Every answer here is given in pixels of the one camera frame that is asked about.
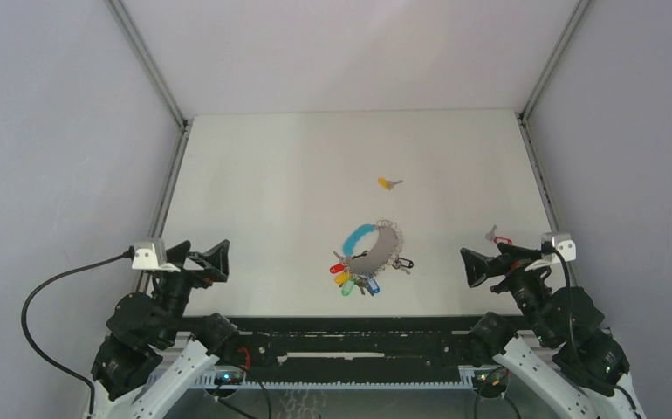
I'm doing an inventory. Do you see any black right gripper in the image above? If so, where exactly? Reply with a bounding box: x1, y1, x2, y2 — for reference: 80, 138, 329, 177
460, 242, 552, 344

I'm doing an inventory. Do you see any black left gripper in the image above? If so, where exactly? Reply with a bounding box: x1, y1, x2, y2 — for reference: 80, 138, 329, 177
154, 237, 229, 342

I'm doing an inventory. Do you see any red tagged key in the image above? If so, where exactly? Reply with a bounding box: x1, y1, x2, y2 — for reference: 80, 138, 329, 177
329, 264, 345, 274
485, 224, 513, 244

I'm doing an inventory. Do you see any black tagged key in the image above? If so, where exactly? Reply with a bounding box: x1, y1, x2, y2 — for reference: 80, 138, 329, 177
392, 258, 415, 275

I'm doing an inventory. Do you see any blue tagged key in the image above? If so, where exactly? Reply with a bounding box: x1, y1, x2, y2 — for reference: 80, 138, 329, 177
367, 278, 381, 295

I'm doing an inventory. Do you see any yellow tagged key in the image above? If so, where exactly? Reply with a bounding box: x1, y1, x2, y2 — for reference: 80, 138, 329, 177
334, 272, 351, 286
377, 177, 403, 190

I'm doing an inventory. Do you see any green tagged key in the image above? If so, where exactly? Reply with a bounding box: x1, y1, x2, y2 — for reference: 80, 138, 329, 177
340, 278, 356, 297

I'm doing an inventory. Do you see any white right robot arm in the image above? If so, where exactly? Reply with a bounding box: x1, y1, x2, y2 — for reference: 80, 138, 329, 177
459, 233, 646, 418

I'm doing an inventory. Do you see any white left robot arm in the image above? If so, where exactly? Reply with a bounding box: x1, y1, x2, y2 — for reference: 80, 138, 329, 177
86, 238, 239, 418

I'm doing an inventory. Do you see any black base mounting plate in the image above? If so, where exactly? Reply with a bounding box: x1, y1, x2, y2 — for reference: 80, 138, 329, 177
125, 315, 594, 384

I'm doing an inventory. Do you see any right green led board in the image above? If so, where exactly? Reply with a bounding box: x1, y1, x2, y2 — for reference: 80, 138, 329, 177
472, 370, 510, 388

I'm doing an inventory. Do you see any green led board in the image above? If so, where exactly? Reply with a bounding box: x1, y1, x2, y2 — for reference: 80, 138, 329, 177
214, 371, 245, 387
472, 370, 510, 388

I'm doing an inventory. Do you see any left green led board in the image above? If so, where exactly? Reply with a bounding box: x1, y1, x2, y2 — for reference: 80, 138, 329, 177
214, 371, 245, 387

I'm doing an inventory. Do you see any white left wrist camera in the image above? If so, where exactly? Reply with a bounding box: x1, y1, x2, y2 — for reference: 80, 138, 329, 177
131, 238, 181, 272

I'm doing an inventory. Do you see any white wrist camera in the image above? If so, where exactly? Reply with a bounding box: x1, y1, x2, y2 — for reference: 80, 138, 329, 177
131, 238, 181, 272
524, 231, 577, 271

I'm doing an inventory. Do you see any left aluminium table rail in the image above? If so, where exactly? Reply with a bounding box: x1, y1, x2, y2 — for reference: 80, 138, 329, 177
132, 123, 192, 296

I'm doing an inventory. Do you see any aluminium table rail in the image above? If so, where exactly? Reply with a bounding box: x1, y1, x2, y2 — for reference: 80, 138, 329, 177
132, 123, 192, 296
518, 118, 592, 325

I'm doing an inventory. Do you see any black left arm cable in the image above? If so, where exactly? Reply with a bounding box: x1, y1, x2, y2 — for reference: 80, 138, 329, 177
20, 248, 136, 419

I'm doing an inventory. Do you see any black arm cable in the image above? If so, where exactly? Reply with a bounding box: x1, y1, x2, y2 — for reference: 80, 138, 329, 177
20, 248, 136, 419
541, 243, 643, 419

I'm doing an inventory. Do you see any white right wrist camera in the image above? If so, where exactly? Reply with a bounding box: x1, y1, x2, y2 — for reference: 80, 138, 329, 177
524, 231, 577, 271

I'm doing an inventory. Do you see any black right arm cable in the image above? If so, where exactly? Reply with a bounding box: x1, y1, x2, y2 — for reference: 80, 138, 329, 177
541, 243, 643, 419

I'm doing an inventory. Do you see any white comb cable duct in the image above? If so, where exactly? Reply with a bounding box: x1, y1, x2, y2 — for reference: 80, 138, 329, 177
189, 369, 475, 390

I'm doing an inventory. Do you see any right aluminium table rail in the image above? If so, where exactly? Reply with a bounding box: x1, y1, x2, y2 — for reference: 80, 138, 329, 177
518, 118, 592, 325

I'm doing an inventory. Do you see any left aluminium frame post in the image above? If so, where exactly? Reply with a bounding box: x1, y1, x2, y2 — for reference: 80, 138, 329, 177
105, 0, 188, 131

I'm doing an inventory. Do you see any aluminium frame post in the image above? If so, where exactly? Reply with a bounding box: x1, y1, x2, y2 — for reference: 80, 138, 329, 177
105, 0, 188, 131
518, 0, 594, 125

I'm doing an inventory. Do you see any right aluminium frame post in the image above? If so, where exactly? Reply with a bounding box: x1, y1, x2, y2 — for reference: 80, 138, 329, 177
518, 0, 594, 125

